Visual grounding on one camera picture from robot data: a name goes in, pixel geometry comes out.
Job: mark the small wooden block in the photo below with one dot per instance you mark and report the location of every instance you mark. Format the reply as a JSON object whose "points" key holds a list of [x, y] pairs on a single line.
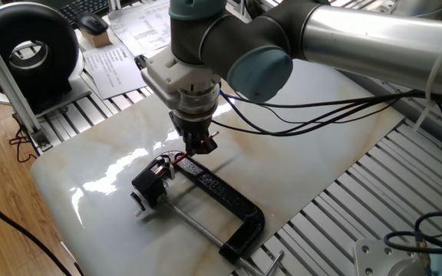
{"points": [[97, 39]]}

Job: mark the black keyboard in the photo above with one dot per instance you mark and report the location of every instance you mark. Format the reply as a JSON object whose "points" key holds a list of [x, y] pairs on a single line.
{"points": [[81, 8]]}

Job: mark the black computer mouse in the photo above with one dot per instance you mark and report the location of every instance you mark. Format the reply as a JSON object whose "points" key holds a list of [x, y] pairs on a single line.
{"points": [[91, 23]]}

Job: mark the black C-clamp with steel screw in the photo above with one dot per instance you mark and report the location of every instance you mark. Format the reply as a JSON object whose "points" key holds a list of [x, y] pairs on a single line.
{"points": [[221, 191]]}

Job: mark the aluminium frame post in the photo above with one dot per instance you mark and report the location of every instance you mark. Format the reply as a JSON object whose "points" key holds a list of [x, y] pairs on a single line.
{"points": [[6, 84]]}

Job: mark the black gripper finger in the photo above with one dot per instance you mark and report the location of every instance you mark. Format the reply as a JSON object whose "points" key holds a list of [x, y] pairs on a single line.
{"points": [[193, 145], [209, 145]]}

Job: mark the silver robot mounting plate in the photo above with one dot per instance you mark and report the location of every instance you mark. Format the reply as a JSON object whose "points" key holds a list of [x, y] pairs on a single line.
{"points": [[374, 258]]}

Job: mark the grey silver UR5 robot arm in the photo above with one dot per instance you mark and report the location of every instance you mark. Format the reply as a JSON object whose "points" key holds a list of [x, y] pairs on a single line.
{"points": [[340, 42]]}

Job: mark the red pencil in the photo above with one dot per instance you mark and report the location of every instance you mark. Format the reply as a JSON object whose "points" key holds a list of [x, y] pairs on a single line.
{"points": [[179, 160]]}

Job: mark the white marble board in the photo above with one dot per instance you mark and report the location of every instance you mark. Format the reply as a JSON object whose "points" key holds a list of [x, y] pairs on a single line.
{"points": [[282, 172]]}

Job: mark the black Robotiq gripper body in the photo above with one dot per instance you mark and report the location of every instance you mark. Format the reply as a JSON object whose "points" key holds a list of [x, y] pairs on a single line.
{"points": [[190, 128]]}

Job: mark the aluminium plate with holes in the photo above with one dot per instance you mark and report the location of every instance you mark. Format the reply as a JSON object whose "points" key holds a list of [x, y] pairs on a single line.
{"points": [[378, 4]]}

